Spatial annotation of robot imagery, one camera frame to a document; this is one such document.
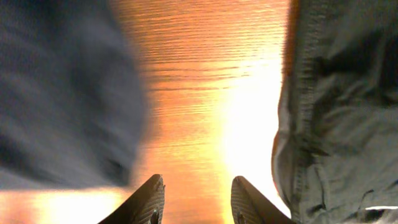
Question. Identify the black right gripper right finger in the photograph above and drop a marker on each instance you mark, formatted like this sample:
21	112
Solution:
249	206

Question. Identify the navy blue shorts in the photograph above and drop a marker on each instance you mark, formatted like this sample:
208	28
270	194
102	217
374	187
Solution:
72	106

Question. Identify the black clothes pile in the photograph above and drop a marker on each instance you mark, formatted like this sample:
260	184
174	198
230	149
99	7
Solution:
336	146

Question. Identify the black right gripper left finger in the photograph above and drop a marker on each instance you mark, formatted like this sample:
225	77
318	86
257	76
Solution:
144	206

